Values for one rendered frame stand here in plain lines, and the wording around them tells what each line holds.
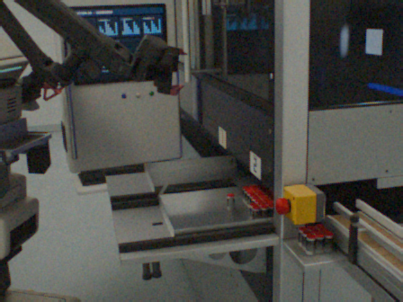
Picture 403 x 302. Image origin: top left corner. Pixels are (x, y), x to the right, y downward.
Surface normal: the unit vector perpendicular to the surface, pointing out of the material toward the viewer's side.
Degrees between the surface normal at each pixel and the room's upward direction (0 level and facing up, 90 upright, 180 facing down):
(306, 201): 90
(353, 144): 90
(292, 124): 90
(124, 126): 90
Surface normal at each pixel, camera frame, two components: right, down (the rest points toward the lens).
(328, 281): 0.22, 0.25
